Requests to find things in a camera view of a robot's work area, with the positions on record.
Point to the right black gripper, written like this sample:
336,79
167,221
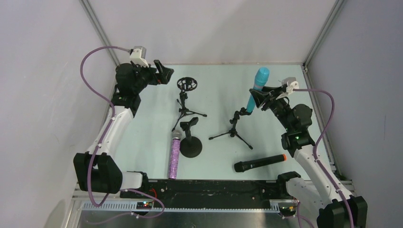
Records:
264,98

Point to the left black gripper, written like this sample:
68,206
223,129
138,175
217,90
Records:
156,74

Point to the light blue microphone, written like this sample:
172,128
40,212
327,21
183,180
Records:
260,80

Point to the clip tripod mic stand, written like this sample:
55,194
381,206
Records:
232,132

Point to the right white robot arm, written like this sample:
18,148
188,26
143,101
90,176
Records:
328,199

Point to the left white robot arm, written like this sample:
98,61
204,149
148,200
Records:
96,169

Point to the round base mic stand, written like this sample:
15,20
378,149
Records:
190,146

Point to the purple glitter microphone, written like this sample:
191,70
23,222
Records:
174,154

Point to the black microphone orange tip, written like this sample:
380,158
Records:
247,165

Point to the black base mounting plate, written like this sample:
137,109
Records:
219,194

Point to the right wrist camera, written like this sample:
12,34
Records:
288,85

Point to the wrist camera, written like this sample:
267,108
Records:
288,85
137,56

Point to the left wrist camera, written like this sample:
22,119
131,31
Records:
137,56

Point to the slotted cable duct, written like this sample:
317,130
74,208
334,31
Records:
134,206

